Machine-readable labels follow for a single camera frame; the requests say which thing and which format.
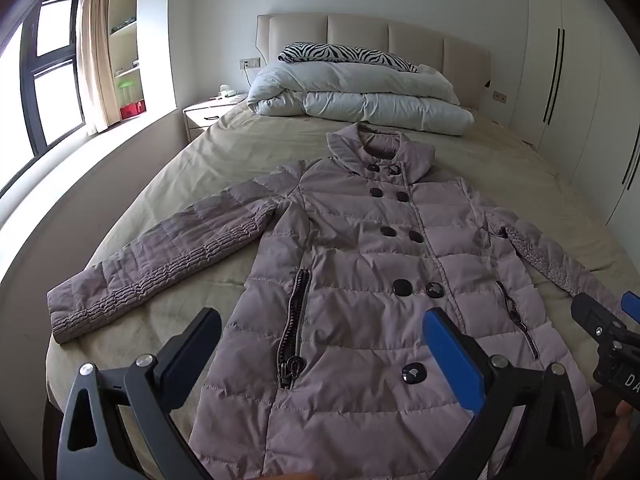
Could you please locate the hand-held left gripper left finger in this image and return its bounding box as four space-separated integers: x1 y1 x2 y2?
55 307 223 480

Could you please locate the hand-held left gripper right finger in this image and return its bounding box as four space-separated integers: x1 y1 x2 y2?
422 308 586 480

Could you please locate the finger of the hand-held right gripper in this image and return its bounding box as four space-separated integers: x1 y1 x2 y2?
571 292 630 347
620 291 640 325

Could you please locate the mauve quilted jacket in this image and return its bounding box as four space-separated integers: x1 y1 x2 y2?
46 122 628 480

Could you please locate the beige bed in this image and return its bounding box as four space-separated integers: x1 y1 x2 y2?
42 97 640 480

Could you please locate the white wardrobe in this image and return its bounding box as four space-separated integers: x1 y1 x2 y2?
510 0 640 231

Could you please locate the white nightstand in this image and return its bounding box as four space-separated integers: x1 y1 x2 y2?
182 94 248 142

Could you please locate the green lamp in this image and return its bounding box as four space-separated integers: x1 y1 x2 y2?
116 76 137 106

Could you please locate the white folded duvet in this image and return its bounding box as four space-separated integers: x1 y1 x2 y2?
247 62 475 136

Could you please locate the black framed window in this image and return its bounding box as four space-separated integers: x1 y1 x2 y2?
0 0 88 196

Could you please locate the beige curtain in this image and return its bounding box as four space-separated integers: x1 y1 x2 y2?
77 0 123 136

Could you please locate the zebra print pillow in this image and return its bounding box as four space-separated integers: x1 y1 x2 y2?
278 42 418 73

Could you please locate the beige padded headboard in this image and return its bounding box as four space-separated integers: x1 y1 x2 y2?
256 13 492 111

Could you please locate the white wall shelf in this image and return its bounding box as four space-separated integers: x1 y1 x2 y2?
107 0 148 121

